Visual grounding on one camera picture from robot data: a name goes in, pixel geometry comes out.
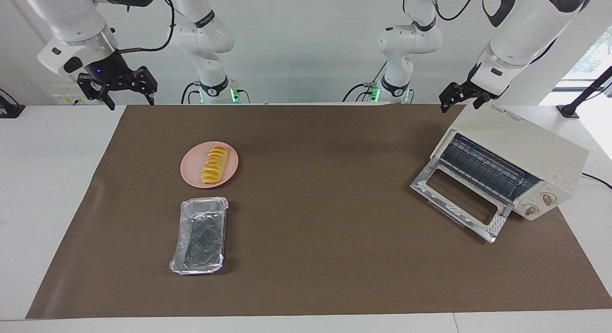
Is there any yellow sliced bread loaf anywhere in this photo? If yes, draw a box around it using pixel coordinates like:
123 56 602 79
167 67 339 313
201 146 229 184

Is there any brown table mat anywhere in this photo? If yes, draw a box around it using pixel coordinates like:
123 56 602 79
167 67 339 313
26 104 612 319

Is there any black stand foot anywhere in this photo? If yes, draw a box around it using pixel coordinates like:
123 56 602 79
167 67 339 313
0 88 25 118

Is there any aluminium foil tray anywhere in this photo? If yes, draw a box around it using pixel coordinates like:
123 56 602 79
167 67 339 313
169 197 229 275

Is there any cream toaster oven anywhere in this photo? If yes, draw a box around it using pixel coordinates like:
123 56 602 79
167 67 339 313
410 103 590 244

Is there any wire oven rack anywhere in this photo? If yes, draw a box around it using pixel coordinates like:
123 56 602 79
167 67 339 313
440 135 531 200

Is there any glass oven door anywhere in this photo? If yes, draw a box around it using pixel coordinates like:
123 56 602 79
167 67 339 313
410 159 513 244

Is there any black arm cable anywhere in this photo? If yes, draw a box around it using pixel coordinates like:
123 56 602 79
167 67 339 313
403 0 479 22
117 0 175 53

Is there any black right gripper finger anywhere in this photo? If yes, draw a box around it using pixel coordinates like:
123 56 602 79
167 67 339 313
135 66 158 106
77 74 115 110

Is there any white wall socket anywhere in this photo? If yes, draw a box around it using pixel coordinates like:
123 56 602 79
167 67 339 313
53 82 98 105

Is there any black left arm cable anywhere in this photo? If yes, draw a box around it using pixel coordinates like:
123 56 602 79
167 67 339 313
403 0 479 22

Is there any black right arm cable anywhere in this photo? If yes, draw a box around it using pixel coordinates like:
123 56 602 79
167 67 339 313
117 0 175 53

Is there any pink round plate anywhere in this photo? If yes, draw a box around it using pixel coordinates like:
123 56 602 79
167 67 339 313
180 141 239 189

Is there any black oven power cable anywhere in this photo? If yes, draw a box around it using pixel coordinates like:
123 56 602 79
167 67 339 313
581 173 612 190

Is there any black clamp stand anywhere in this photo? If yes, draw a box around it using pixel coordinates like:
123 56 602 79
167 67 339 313
557 65 612 118

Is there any black base cable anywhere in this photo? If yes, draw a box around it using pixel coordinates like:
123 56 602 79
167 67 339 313
181 81 199 104
342 61 387 103

